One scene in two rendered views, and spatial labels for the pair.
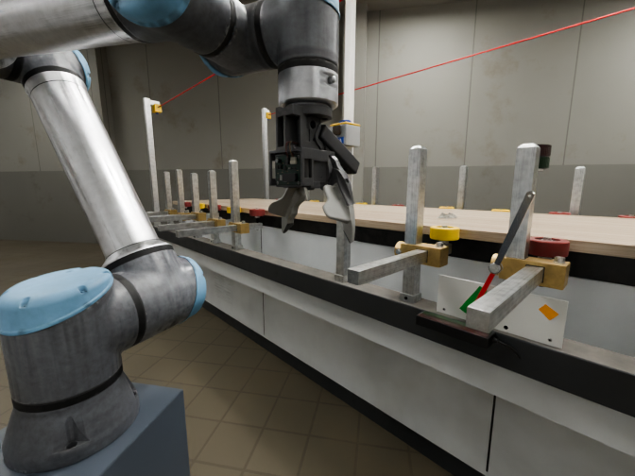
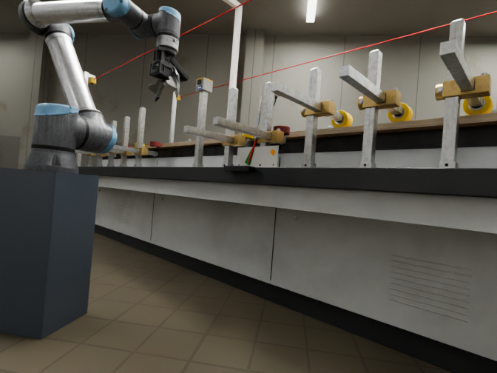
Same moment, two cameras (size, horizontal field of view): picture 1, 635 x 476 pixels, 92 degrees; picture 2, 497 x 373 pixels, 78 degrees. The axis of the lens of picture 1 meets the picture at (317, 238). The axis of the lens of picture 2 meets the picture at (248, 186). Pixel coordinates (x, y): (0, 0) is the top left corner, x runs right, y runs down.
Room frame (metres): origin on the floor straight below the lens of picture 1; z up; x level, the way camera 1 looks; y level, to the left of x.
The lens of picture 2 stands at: (-0.80, -0.30, 0.58)
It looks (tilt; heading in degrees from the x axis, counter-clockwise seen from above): 1 degrees up; 357
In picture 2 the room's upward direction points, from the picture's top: 5 degrees clockwise
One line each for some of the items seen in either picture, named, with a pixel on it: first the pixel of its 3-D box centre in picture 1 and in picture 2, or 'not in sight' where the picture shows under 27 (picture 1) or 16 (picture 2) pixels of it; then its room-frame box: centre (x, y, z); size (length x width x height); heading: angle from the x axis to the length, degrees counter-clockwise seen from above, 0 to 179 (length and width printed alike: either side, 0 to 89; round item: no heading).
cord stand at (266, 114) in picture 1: (267, 164); (173, 134); (3.28, 0.52, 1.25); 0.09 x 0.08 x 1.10; 44
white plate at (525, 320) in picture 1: (492, 307); (256, 157); (0.66, -0.40, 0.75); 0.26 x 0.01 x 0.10; 44
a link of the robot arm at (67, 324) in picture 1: (70, 325); (58, 126); (0.49, 0.43, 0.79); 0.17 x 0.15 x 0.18; 156
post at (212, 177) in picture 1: (214, 212); (124, 146); (1.74, 0.59, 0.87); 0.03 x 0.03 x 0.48; 44
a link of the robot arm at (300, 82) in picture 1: (309, 93); (168, 45); (0.49, 0.01, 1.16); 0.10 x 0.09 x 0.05; 49
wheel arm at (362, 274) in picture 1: (408, 260); (221, 138); (0.74, -0.23, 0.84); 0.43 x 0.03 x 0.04; 134
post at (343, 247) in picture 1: (343, 215); (200, 129); (1.03, -0.09, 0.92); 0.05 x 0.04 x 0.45; 44
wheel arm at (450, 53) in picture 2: not in sight; (465, 81); (0.04, -0.94, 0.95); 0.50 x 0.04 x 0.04; 134
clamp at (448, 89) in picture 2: not in sight; (461, 89); (0.10, -0.97, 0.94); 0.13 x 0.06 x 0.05; 44
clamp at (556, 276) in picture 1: (527, 269); (269, 137); (0.64, -0.46, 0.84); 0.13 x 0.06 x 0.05; 44
